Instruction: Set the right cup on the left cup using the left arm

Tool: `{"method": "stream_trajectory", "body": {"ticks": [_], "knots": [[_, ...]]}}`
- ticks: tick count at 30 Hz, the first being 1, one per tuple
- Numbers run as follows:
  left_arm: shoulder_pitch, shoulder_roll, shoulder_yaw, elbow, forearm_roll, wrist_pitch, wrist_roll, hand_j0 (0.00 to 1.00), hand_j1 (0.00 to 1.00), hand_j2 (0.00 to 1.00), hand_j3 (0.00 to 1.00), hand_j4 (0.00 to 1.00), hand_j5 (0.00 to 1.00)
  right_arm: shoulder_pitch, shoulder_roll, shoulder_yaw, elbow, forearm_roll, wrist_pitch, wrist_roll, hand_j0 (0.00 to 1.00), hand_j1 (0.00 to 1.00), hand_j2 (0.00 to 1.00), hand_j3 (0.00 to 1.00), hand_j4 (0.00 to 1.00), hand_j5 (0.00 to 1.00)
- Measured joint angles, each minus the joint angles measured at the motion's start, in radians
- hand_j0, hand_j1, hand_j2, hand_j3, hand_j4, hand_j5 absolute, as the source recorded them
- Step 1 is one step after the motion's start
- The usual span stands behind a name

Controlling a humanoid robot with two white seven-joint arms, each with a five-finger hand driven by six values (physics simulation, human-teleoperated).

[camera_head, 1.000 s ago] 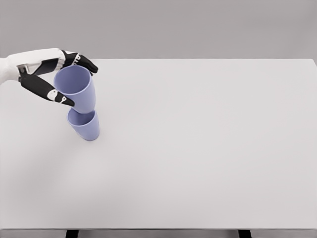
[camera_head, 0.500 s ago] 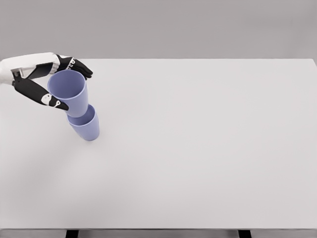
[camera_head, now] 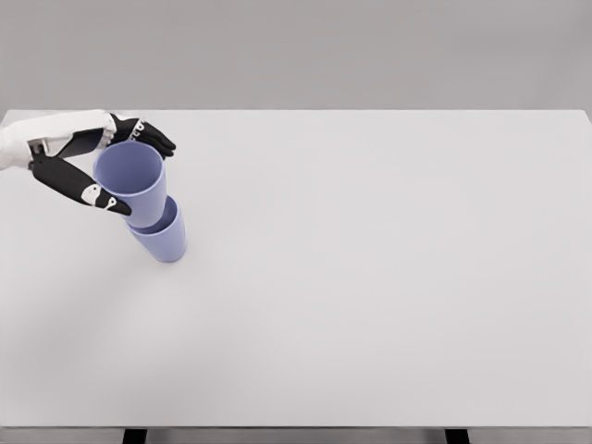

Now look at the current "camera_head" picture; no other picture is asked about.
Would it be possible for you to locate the lavender plastic cup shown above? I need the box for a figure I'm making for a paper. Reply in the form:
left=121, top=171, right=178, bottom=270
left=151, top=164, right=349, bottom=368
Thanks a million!
left=92, top=142, right=167, bottom=228
left=127, top=194, right=188, bottom=265

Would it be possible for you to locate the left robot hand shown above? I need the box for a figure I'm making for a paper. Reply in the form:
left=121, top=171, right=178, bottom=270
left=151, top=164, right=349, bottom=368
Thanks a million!
left=12, top=109, right=178, bottom=217

